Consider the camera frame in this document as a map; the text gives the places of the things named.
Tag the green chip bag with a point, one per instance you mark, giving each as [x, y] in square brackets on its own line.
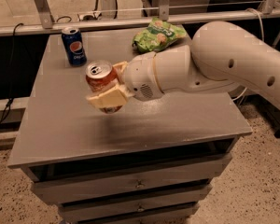
[158, 36]

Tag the metal guard rail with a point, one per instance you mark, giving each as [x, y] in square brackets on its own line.
[36, 29]

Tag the blue pepsi can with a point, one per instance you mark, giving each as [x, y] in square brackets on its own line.
[72, 41]

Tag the grey drawer cabinet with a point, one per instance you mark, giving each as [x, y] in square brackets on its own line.
[151, 161]

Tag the orange coke can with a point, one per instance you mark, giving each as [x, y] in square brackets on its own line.
[101, 76]

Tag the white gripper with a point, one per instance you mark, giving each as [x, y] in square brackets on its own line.
[141, 76]

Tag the floor power outlet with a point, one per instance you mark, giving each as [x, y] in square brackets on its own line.
[90, 16]

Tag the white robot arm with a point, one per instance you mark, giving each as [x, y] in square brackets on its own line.
[220, 58]

